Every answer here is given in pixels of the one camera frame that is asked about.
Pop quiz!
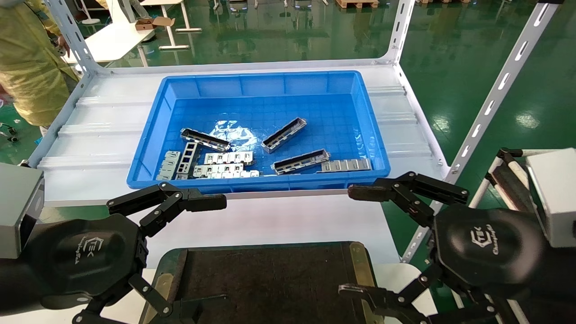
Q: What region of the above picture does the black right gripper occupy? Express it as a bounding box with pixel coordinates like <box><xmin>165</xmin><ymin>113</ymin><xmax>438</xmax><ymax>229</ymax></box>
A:
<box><xmin>338</xmin><ymin>171</ymin><xmax>547</xmax><ymax>324</ymax></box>

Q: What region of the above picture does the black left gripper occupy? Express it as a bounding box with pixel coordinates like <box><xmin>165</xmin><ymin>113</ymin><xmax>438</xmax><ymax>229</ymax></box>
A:
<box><xmin>25</xmin><ymin>182</ymin><xmax>228</xmax><ymax>324</ymax></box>

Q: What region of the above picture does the dark metal channel part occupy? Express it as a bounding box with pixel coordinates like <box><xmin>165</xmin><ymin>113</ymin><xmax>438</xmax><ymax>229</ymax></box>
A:
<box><xmin>180</xmin><ymin>128</ymin><xmax>231</xmax><ymax>152</ymax></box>
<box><xmin>261</xmin><ymin>117</ymin><xmax>308</xmax><ymax>154</ymax></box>
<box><xmin>271</xmin><ymin>149</ymin><xmax>330</xmax><ymax>175</ymax></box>

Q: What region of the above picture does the black container tray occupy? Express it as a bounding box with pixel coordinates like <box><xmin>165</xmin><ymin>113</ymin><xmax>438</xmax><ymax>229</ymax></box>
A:
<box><xmin>139</xmin><ymin>242</ymin><xmax>383</xmax><ymax>324</ymax></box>

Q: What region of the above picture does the white metal shelf rack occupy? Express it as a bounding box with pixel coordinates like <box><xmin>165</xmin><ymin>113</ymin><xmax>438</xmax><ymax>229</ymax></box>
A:
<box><xmin>28</xmin><ymin>0</ymin><xmax>563</xmax><ymax>264</ymax></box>

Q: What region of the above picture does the clear plastic film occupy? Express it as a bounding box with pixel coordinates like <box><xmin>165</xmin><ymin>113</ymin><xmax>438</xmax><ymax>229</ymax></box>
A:
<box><xmin>211</xmin><ymin>120</ymin><xmax>264</xmax><ymax>151</ymax></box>

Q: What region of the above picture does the large blue plastic bin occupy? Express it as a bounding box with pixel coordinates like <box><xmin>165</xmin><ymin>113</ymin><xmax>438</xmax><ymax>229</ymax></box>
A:
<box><xmin>126</xmin><ymin>70</ymin><xmax>391</xmax><ymax>195</ymax></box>

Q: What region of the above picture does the black caster wheel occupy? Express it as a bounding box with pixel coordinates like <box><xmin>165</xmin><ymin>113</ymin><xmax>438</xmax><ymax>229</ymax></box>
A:
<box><xmin>0</xmin><ymin>122</ymin><xmax>19</xmax><ymax>143</ymax></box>

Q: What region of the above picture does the white table with legs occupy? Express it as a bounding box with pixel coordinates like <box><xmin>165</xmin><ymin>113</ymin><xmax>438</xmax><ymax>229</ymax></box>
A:
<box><xmin>139</xmin><ymin>0</ymin><xmax>203</xmax><ymax>50</ymax></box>

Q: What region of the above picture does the open cardboard box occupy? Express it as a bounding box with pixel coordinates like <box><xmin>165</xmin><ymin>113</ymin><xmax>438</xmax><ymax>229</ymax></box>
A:
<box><xmin>135</xmin><ymin>17</ymin><xmax>176</xmax><ymax>32</ymax></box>

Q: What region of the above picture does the person in yellow coat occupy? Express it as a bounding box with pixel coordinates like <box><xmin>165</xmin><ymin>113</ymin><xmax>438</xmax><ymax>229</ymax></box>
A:
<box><xmin>0</xmin><ymin>0</ymin><xmax>81</xmax><ymax>127</ymax></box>

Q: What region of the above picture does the wooden pallet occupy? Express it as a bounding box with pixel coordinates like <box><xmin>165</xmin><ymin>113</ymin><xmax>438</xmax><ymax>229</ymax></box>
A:
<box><xmin>335</xmin><ymin>0</ymin><xmax>379</xmax><ymax>9</ymax></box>

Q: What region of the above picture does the short silver metal bracket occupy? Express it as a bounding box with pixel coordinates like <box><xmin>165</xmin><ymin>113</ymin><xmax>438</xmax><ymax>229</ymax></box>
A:
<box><xmin>156</xmin><ymin>151</ymin><xmax>181</xmax><ymax>181</ymax></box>

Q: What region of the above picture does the white tube cart frame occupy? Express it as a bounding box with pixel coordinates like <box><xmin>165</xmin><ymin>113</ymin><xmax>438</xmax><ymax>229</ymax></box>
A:
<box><xmin>468</xmin><ymin>147</ymin><xmax>547</xmax><ymax>214</ymax></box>

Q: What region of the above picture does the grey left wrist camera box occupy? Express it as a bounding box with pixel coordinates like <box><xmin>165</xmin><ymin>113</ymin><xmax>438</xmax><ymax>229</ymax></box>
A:
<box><xmin>0</xmin><ymin>163</ymin><xmax>45</xmax><ymax>259</ymax></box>

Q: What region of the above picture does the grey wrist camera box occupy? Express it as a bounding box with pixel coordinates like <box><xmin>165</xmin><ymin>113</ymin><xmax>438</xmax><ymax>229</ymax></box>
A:
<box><xmin>0</xmin><ymin>163</ymin><xmax>45</xmax><ymax>259</ymax></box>
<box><xmin>526</xmin><ymin>148</ymin><xmax>576</xmax><ymax>248</ymax></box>

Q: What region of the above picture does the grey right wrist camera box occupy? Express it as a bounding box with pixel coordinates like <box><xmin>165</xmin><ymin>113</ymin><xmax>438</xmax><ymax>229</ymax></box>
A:
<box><xmin>526</xmin><ymin>148</ymin><xmax>576</xmax><ymax>248</ymax></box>

